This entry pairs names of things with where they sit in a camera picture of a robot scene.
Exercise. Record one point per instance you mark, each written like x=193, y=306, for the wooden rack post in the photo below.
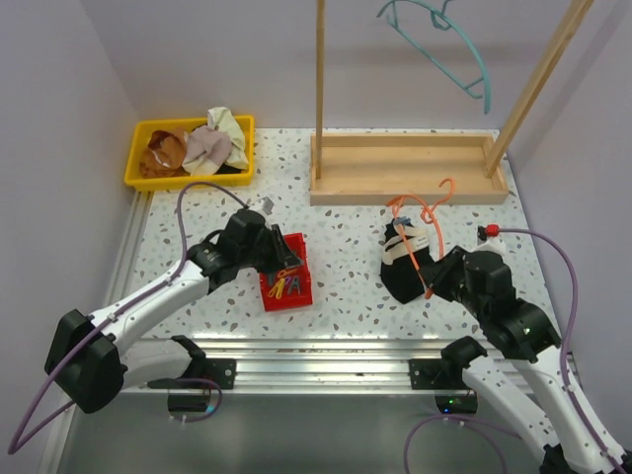
x=320, y=65
x=554, y=50

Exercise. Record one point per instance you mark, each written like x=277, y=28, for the left wooden rack post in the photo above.
x=320, y=65

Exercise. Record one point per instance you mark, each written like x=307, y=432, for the brown orange underwear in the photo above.
x=164, y=155

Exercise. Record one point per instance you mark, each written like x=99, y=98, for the blue clothespin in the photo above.
x=401, y=220

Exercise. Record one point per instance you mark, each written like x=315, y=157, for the red plastic bin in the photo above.
x=297, y=244

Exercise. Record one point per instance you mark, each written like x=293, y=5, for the orange plastic hanger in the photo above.
x=427, y=215

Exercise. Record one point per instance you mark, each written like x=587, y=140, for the black underwear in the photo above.
x=398, y=272

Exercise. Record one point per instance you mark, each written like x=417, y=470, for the wooden rack base tray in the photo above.
x=372, y=168

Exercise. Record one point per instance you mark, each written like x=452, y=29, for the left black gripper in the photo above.
x=280, y=253

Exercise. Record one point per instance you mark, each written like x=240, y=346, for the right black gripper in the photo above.
x=436, y=274

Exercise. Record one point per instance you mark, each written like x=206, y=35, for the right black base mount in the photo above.
x=433, y=374

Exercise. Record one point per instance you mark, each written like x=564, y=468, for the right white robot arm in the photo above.
x=556, y=421

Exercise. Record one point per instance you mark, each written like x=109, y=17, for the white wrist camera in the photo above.
x=488, y=238
x=263, y=205

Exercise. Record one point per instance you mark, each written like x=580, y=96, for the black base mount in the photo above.
x=221, y=371
x=433, y=374

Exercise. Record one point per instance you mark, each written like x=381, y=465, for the grey clothespin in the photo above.
x=295, y=287

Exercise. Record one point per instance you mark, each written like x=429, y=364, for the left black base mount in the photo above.
x=221, y=371

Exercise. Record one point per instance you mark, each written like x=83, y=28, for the teal plastic hanger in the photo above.
x=478, y=89

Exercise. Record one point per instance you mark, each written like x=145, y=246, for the aluminium rail frame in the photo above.
x=355, y=330

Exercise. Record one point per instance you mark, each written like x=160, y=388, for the yellow clothespin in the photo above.
x=276, y=290

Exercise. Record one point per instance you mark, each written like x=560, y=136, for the yellow plastic tray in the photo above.
x=141, y=137

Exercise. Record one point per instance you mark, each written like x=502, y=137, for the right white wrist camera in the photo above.
x=488, y=238

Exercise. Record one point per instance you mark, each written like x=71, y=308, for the right wooden rack post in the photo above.
x=554, y=50

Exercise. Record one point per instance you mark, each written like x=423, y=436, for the pale green cloth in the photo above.
x=222, y=119

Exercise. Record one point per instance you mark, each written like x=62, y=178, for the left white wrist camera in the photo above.
x=263, y=205

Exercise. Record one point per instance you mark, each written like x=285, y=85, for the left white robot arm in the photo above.
x=88, y=356

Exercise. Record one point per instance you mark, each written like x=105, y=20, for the orange clothespin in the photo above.
x=286, y=273

